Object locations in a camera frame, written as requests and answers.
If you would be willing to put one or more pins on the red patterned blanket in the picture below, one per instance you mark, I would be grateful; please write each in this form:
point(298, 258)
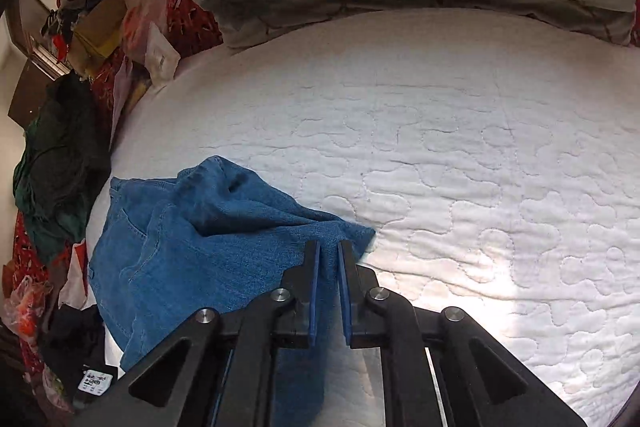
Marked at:
point(191, 30)

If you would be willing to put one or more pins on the blue denim jeans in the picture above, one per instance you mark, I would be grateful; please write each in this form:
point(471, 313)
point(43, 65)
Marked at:
point(214, 236)

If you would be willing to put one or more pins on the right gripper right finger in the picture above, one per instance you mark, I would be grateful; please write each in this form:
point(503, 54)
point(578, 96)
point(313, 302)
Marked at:
point(440, 368)

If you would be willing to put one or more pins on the white paper packet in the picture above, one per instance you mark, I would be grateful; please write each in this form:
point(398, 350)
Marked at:
point(161, 59)

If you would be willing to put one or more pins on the cardboard box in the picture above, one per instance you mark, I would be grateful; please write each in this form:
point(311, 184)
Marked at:
point(96, 37)

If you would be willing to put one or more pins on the pink plastic bag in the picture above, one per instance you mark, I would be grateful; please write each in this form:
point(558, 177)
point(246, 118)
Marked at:
point(22, 311)

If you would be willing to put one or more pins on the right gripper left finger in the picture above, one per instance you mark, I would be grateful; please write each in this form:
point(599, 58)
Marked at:
point(216, 369)

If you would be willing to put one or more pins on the white quilted mattress cover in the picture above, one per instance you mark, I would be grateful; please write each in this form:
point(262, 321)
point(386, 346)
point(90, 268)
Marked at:
point(497, 159)

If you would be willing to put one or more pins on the dark green clothes pile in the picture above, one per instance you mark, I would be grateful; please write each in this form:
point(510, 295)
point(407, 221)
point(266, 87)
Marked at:
point(63, 168)

